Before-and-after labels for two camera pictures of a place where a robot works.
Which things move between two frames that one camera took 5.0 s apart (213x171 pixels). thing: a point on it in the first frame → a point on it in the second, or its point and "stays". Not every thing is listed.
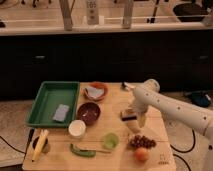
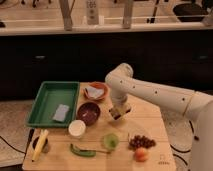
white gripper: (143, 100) → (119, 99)
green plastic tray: (55, 104) stays
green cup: (110, 141) stays
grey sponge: (61, 112) stays
